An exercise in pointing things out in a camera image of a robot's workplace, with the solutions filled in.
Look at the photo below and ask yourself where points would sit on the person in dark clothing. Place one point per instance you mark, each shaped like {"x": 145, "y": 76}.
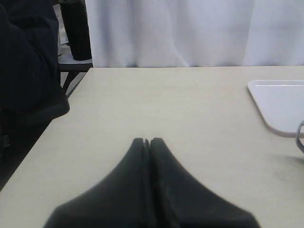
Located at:
{"x": 28, "y": 74}

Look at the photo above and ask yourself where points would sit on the black cylinder on side table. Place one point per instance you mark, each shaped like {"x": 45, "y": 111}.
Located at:
{"x": 76, "y": 26}

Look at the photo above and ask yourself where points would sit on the white plastic tray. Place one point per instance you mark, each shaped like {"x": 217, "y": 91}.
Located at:
{"x": 280, "y": 103}

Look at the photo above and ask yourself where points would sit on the steel mug with pellets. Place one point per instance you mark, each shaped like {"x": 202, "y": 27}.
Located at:
{"x": 299, "y": 144}

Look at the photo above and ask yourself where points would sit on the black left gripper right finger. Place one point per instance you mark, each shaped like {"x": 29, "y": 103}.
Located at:
{"x": 181, "y": 201}

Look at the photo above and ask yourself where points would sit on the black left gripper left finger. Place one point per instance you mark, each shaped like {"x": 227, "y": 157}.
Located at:
{"x": 122, "y": 199}

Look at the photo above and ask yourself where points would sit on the white curtain backdrop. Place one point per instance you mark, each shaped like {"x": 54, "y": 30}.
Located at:
{"x": 187, "y": 33}

